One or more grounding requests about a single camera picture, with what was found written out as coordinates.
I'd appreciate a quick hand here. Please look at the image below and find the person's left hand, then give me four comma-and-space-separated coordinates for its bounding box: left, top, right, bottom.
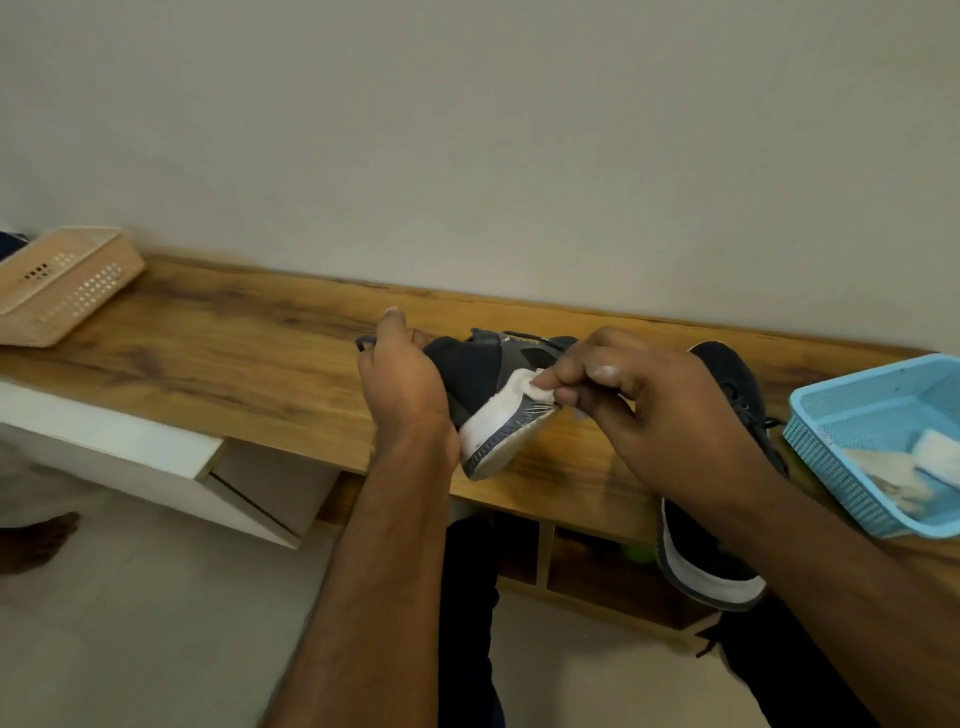
356, 307, 460, 466

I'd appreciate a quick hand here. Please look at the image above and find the person's right hand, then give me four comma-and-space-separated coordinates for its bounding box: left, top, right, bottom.
530, 326, 781, 511

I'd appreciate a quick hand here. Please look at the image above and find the used wipe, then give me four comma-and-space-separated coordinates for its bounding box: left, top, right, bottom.
847, 447, 935, 519

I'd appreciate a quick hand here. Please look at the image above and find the person's left forearm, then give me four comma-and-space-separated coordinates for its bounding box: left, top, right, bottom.
262, 434, 459, 728

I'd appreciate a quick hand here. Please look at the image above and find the blue plastic basket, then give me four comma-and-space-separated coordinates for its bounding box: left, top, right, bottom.
782, 353, 960, 540

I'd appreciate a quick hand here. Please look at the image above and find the wooden table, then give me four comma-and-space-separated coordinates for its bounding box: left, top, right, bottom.
0, 254, 960, 635

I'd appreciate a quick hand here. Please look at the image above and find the white drawer unit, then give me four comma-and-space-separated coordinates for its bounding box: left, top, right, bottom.
0, 380, 340, 550

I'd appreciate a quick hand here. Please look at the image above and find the beige perforated basket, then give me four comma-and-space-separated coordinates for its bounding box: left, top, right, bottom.
0, 226, 146, 349

